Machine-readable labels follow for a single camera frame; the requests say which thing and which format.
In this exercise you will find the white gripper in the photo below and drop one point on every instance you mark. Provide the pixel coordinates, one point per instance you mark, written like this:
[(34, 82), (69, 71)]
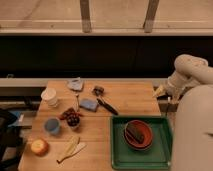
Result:
[(160, 91)]

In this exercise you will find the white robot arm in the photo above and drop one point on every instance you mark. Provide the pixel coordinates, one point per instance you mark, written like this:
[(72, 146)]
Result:
[(192, 148)]

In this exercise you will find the red-orange bowl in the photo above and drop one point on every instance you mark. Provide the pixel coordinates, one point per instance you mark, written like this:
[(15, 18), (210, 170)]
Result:
[(145, 129)]

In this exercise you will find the small dark toy object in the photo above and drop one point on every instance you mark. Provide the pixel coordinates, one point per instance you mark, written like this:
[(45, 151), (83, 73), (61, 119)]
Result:
[(98, 91)]

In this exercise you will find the green plastic tray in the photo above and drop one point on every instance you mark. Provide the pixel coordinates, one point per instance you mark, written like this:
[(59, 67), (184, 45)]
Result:
[(156, 158)]

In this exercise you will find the blue sponge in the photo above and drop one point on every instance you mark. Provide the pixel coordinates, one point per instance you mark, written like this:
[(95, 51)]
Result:
[(88, 104)]

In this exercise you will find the light blue crumpled cloth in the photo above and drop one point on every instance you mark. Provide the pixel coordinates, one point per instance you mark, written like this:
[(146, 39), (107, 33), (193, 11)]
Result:
[(75, 84)]

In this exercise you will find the small dark bowl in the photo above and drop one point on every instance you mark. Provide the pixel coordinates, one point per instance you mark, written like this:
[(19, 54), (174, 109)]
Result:
[(73, 122)]

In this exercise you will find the bunch of dark grapes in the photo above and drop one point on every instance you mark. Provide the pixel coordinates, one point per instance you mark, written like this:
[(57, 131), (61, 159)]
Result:
[(69, 112)]

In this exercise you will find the white paper cup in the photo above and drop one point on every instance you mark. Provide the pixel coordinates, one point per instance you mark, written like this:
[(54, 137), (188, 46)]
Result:
[(49, 95)]

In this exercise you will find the blue plastic cup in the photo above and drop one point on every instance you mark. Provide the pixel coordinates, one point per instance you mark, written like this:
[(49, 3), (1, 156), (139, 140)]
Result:
[(52, 126)]

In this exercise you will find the red yellow apple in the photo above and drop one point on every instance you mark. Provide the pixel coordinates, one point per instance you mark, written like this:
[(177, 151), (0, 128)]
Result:
[(39, 147)]

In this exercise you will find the black chair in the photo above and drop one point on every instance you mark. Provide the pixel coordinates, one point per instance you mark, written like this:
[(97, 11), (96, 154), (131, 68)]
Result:
[(9, 137)]

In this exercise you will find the black handled knife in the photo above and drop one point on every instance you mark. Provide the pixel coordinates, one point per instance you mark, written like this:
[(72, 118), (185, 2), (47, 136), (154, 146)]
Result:
[(107, 106)]

